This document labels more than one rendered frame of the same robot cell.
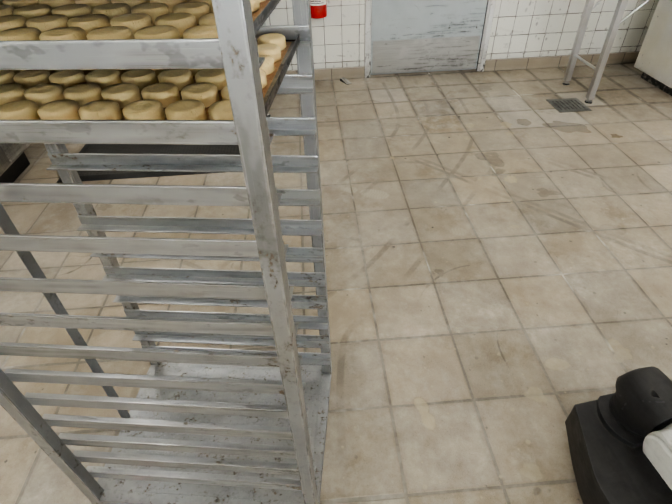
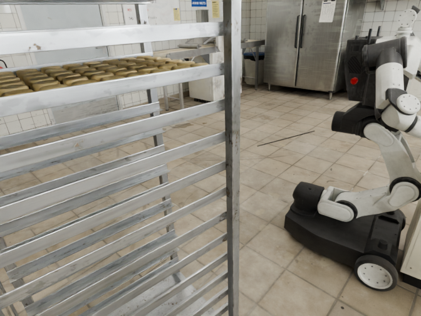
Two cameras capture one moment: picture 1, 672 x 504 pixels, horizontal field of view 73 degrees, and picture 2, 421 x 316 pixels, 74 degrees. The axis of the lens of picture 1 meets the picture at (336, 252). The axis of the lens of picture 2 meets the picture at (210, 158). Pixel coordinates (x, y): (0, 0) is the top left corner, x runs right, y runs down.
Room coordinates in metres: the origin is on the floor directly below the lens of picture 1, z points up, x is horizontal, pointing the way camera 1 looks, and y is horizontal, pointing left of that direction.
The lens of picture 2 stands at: (0.01, 0.62, 1.34)
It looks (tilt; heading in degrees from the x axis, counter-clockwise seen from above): 26 degrees down; 317
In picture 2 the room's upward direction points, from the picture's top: 3 degrees counter-clockwise
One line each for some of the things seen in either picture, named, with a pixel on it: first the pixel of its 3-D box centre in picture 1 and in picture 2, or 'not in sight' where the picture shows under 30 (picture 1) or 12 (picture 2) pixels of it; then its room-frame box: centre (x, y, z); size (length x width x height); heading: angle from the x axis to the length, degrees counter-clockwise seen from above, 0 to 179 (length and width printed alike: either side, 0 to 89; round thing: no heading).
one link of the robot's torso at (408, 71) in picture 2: not in sight; (379, 68); (0.44, -0.93, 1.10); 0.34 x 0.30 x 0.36; 100
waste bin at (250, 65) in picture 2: not in sight; (255, 68); (3.98, -4.62, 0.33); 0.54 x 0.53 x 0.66; 3
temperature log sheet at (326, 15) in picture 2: not in sight; (327, 11); (2.23, -4.09, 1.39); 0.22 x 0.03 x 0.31; 3
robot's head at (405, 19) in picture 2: not in sight; (406, 20); (0.38, -0.93, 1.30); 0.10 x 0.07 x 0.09; 100
